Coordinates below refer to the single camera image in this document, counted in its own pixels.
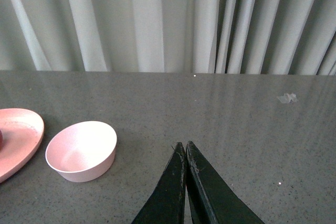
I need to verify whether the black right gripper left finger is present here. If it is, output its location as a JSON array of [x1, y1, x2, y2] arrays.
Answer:
[[132, 142, 187, 223]]

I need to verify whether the pink plate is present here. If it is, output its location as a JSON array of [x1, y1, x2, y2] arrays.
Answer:
[[1, 108, 45, 182]]

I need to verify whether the red apple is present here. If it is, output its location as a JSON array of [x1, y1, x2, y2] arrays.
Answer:
[[0, 130, 3, 150]]

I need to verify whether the clear tape scrap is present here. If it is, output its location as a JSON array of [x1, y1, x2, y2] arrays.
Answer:
[[277, 93, 298, 104]]

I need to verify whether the white curtain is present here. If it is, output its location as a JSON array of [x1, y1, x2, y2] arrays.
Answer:
[[1, 0, 335, 75]]

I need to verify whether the pink bowl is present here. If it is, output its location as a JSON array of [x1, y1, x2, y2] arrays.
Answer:
[[45, 121, 117, 183]]

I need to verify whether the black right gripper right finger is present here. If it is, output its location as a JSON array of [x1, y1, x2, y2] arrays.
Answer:
[[186, 141, 263, 223]]

